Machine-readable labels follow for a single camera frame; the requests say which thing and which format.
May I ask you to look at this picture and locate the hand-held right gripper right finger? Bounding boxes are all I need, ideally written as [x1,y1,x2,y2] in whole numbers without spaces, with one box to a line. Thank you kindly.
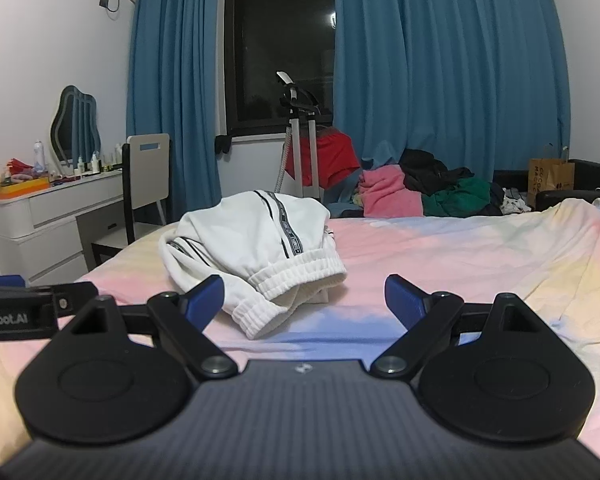
[368,274,546,381]

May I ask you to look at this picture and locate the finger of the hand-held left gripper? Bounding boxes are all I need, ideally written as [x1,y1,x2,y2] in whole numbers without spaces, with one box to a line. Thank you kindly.
[0,275,99,319]

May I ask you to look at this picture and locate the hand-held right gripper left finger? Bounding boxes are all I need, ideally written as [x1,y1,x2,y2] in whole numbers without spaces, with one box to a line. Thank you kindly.
[55,275,238,379]

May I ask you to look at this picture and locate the white striped pants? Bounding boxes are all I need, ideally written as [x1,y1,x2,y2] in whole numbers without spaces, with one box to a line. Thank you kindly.
[159,190,348,341]

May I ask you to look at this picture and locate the white dresser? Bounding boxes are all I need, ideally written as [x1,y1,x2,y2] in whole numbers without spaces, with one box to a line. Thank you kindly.
[0,169,126,286]

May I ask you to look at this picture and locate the pink garment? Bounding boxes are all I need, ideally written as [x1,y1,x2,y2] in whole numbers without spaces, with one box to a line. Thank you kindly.
[357,165,425,218]

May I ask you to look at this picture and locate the green garment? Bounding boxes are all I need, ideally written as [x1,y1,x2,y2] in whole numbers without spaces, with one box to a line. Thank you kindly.
[421,177,503,218]

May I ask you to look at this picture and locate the orange tray box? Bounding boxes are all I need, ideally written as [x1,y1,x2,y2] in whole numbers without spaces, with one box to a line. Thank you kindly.
[0,177,51,196]

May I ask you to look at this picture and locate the black garment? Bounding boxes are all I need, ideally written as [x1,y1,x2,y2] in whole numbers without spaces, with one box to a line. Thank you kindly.
[399,148,488,196]

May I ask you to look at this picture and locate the row of cosmetic bottles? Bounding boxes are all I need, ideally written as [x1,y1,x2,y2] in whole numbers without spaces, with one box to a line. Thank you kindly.
[72,142,126,176]

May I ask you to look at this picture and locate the black and white chair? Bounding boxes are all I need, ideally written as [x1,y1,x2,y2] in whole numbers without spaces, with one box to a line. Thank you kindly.
[91,133,173,268]

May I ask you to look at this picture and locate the red garment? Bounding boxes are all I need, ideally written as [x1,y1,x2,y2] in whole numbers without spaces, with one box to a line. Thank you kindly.
[285,128,362,187]

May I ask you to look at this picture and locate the wavy vanity mirror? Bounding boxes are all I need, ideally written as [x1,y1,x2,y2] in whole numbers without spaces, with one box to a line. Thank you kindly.
[49,85,103,168]

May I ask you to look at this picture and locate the brown paper bag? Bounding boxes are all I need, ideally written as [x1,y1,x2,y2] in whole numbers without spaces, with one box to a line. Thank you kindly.
[528,145,576,211]

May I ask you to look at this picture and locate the blue curtain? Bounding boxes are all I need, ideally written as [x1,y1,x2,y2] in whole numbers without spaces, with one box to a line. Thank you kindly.
[126,0,231,226]
[330,0,571,211]

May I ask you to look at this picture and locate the black sofa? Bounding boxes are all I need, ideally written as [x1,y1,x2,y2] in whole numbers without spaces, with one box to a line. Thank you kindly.
[492,159,600,213]

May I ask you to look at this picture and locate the dark window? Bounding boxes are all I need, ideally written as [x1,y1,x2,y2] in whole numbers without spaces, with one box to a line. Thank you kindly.
[224,0,337,137]

